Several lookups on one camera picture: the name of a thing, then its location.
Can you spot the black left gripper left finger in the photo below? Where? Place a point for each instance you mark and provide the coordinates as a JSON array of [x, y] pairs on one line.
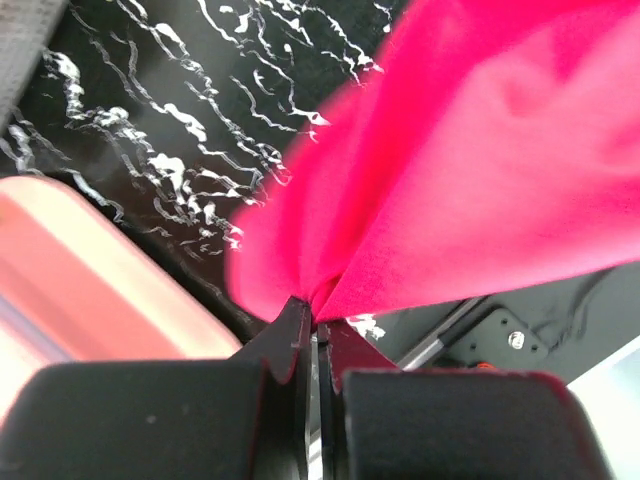
[[245, 417]]

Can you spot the pink three tier shelf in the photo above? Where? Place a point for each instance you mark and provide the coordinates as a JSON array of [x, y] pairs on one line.
[[74, 288]]

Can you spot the red t shirt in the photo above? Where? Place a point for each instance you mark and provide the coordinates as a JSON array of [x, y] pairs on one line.
[[498, 149]]

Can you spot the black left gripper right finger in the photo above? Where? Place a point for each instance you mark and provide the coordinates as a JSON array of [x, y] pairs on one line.
[[381, 422]]

